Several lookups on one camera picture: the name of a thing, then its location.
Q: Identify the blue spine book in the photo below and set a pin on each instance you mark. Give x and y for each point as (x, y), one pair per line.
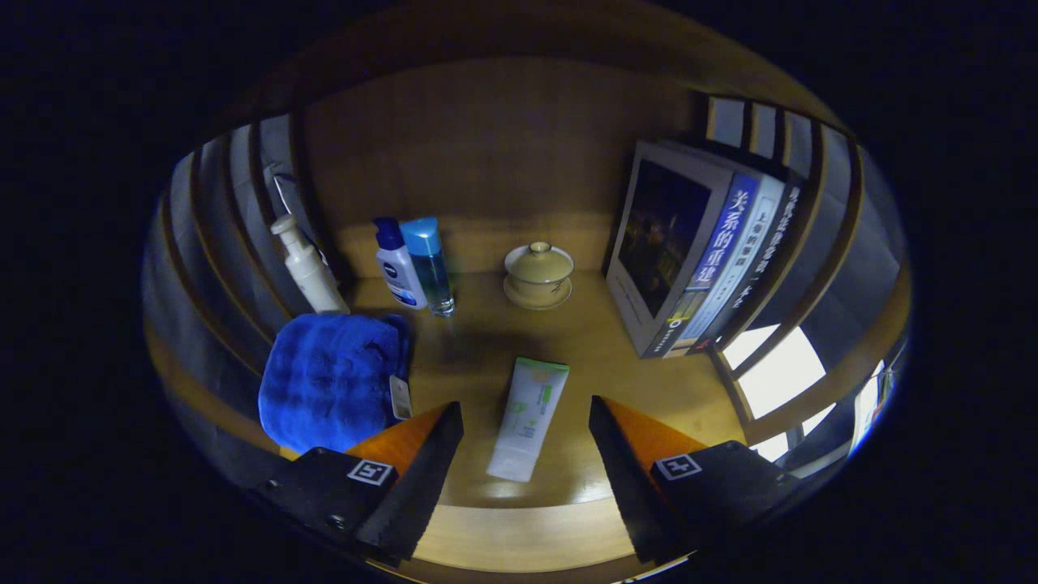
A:
(665, 235)

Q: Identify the black spine book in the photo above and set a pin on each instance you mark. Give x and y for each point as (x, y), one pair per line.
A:
(774, 243)

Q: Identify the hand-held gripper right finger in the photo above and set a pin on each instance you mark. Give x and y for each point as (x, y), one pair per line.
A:
(628, 487)

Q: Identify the clear blue bottle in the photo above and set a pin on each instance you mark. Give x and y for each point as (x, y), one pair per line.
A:
(430, 268)

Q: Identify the beige lidded teacup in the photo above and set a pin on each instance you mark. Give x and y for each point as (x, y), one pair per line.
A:
(538, 272)

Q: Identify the pale spine book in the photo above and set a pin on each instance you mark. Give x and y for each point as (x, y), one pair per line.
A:
(742, 251)

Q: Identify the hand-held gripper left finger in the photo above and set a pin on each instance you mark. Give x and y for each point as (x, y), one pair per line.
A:
(426, 487)

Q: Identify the wooden cabinet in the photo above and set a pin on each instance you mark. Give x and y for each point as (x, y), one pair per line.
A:
(486, 146)

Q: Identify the white green tube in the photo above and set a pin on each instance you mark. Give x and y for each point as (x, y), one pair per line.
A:
(531, 414)

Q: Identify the white bottle blue cap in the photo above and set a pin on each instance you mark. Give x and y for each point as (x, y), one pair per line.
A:
(399, 276)

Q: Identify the blue towel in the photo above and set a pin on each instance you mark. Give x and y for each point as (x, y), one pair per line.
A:
(324, 381)

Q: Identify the wooden countertop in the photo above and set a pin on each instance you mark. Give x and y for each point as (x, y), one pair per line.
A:
(584, 357)

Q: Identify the white pump bottle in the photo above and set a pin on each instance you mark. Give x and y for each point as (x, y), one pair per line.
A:
(312, 276)

